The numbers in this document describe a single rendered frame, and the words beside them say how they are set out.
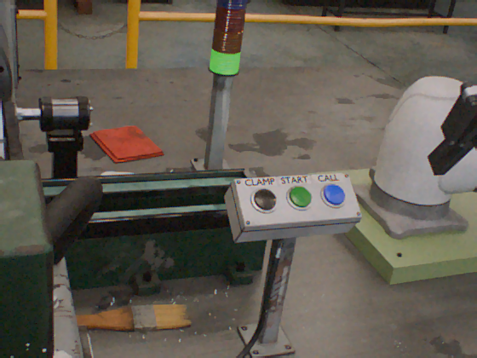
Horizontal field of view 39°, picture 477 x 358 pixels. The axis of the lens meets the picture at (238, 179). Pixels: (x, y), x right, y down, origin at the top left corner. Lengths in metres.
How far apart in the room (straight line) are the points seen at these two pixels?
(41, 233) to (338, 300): 0.88
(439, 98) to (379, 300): 0.37
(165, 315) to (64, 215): 0.67
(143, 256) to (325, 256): 0.35
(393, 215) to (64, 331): 0.91
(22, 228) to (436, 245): 1.06
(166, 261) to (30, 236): 0.80
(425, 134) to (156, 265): 0.53
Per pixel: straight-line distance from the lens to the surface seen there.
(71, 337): 0.50
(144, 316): 1.06
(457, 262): 1.31
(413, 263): 1.24
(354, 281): 1.22
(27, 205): 0.35
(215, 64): 1.37
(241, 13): 1.35
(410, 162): 1.28
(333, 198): 0.90
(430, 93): 1.26
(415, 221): 1.33
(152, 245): 1.10
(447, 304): 1.24
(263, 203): 0.86
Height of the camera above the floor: 1.50
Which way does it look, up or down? 28 degrees down
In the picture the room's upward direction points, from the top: 8 degrees clockwise
